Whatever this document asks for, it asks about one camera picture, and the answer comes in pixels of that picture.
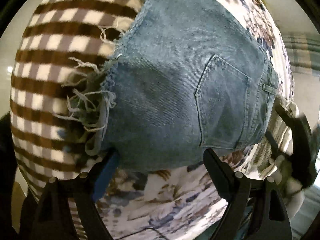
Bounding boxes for blue denim shorts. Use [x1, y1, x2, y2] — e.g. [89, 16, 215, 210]
[53, 0, 279, 174]

